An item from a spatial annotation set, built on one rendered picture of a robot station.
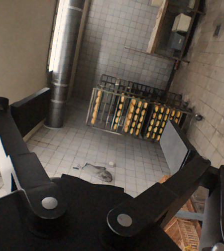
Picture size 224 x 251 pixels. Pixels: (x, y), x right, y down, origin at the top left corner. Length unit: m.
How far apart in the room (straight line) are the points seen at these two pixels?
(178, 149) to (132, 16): 5.12
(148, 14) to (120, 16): 0.69
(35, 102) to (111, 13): 5.12
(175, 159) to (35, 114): 0.13
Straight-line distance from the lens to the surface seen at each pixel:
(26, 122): 0.17
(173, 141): 0.18
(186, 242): 1.62
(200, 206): 1.92
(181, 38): 4.70
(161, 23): 4.44
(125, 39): 5.20
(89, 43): 5.26
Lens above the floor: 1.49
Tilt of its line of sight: 3 degrees down
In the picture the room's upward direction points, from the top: 76 degrees counter-clockwise
